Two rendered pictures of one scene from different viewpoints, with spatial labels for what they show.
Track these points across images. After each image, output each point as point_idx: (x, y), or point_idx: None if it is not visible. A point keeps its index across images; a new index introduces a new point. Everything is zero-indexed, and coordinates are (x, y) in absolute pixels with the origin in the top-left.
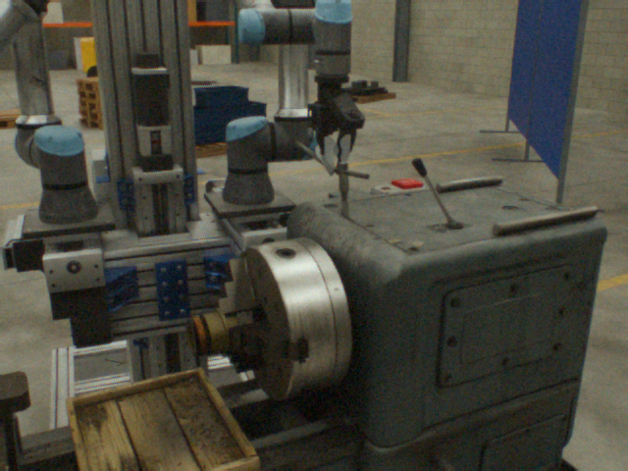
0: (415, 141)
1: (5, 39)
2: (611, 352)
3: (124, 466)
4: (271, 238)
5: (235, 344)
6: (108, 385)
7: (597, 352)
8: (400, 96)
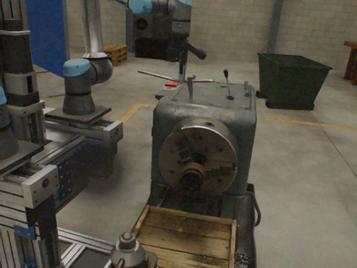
0: None
1: None
2: (149, 147)
3: (198, 260)
4: (117, 128)
5: (210, 175)
6: None
7: (145, 149)
8: None
